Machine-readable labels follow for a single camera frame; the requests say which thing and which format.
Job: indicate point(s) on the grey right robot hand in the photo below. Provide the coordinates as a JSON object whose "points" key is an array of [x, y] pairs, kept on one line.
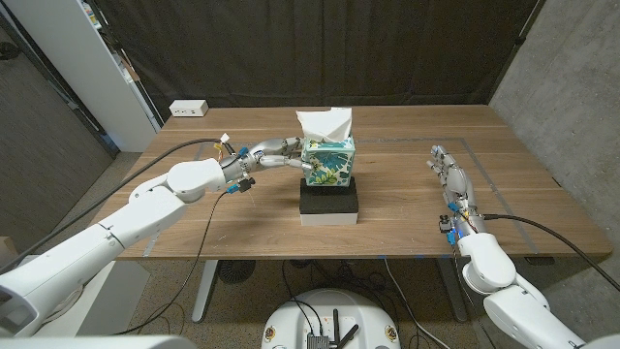
{"points": [[457, 184]]}

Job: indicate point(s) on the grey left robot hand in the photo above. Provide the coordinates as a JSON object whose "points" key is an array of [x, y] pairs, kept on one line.
{"points": [[271, 160]]}

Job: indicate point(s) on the teal floral tissue box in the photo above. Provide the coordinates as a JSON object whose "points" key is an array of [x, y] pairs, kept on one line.
{"points": [[334, 165]]}

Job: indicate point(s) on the white tissue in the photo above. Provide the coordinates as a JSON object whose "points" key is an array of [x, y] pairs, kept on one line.
{"points": [[324, 123]]}

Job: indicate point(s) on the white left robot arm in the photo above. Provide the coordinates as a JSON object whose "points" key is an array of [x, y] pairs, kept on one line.
{"points": [[121, 223]]}

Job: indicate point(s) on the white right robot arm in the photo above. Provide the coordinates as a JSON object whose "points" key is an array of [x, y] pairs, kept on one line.
{"points": [[489, 266]]}

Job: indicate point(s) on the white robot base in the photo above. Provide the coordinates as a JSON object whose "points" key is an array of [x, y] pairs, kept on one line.
{"points": [[358, 305]]}

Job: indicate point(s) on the black box with white base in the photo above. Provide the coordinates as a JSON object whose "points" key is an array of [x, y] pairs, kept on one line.
{"points": [[329, 201]]}

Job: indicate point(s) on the brown cardboard box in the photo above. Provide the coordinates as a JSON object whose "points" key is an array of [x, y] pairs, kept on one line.
{"points": [[6, 249]]}

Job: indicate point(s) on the white power strip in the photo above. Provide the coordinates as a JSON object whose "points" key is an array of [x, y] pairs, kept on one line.
{"points": [[189, 108]]}

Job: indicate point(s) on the grey table leg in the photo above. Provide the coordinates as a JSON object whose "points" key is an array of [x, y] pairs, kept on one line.
{"points": [[453, 291]]}

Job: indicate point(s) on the black round floor fan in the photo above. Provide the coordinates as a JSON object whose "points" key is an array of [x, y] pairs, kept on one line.
{"points": [[236, 271]]}

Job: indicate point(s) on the black curtain backdrop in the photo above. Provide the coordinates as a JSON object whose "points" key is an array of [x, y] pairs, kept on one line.
{"points": [[315, 48]]}

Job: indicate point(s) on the white table leg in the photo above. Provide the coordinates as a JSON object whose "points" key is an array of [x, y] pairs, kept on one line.
{"points": [[203, 291]]}

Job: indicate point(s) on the black curtain stand pole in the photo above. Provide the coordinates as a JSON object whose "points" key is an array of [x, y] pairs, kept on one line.
{"points": [[518, 41]]}

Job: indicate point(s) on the black antenna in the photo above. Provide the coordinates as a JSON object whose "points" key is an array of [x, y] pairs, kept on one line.
{"points": [[350, 335], [335, 327]]}

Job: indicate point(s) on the grey electronics module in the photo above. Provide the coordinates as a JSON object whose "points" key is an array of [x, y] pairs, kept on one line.
{"points": [[318, 341]]}

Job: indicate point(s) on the white shelf cabinet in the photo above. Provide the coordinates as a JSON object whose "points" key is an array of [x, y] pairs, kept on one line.
{"points": [[72, 58]]}

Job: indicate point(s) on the white robot torso cover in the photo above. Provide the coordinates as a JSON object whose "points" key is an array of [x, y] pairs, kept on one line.
{"points": [[97, 343]]}

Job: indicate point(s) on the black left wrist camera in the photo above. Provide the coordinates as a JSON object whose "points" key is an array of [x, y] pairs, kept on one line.
{"points": [[246, 184]]}

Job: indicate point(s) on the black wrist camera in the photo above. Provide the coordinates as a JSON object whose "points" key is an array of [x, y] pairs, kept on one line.
{"points": [[246, 184], [443, 224]]}

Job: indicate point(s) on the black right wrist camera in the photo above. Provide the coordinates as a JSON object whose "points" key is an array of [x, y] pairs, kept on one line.
{"points": [[443, 224]]}

